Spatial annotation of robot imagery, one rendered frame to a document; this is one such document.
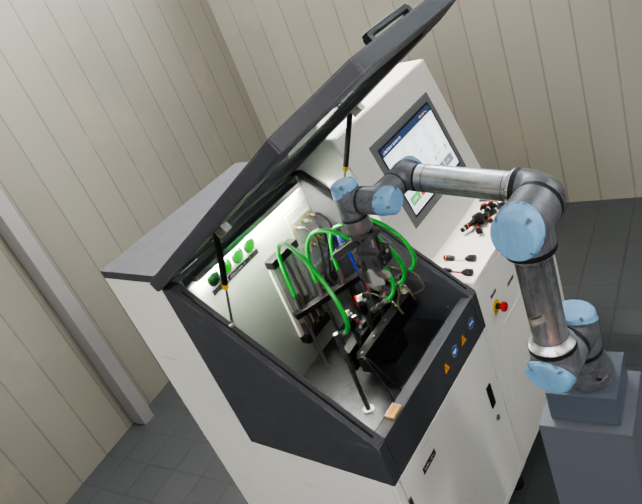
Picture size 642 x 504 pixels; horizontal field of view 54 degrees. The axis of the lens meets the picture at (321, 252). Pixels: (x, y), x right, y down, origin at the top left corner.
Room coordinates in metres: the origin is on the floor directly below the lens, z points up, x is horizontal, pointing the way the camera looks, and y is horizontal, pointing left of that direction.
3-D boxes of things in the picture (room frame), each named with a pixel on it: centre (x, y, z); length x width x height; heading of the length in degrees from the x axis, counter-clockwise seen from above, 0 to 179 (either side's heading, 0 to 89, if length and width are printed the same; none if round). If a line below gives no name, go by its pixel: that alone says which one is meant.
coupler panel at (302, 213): (2.04, 0.01, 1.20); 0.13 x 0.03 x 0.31; 134
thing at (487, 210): (2.09, -0.63, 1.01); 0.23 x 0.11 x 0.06; 134
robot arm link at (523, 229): (1.18, -0.44, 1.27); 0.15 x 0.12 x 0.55; 131
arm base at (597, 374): (1.26, -0.54, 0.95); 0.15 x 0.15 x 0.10
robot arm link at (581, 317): (1.26, -0.53, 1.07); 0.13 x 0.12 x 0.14; 131
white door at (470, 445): (1.50, -0.18, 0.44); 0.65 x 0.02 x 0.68; 134
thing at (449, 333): (1.51, -0.17, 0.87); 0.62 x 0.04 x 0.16; 134
